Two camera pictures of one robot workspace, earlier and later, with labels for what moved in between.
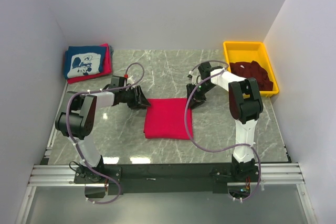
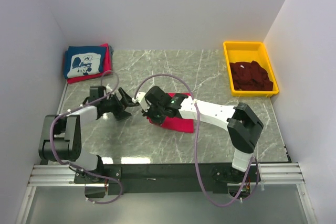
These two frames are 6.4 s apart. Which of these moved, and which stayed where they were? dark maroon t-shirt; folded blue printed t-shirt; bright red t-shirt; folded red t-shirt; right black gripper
Moved: bright red t-shirt; right black gripper
Stayed: dark maroon t-shirt; folded blue printed t-shirt; folded red t-shirt
